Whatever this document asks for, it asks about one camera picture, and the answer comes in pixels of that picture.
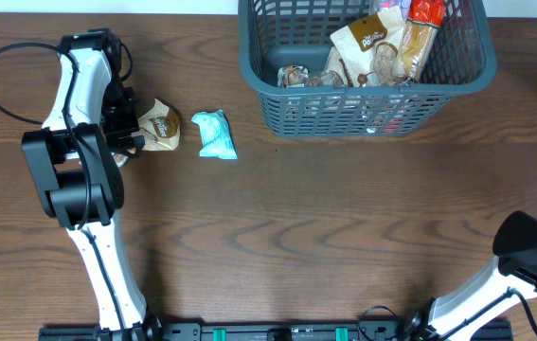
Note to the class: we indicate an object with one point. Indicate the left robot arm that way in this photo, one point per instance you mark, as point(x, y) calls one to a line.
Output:
point(71, 162)

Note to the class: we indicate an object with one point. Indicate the teal snack packet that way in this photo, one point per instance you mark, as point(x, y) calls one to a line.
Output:
point(215, 135)

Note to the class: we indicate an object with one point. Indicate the beige snack pouch with barcode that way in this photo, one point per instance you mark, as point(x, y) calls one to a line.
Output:
point(336, 72)

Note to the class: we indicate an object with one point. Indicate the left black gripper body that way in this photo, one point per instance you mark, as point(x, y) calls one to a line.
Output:
point(122, 103)

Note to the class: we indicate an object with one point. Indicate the black mounting rail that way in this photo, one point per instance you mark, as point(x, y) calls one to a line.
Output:
point(497, 330)

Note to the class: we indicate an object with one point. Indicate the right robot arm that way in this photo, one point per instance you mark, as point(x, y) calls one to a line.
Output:
point(507, 279)

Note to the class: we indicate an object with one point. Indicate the tissue pocket pack bundle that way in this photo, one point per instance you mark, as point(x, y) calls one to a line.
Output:
point(404, 5)

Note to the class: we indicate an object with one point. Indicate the grey plastic lattice basket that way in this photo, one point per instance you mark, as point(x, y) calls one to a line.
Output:
point(275, 34)

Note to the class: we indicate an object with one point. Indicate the orange pasta package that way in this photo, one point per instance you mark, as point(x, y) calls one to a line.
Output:
point(421, 29)

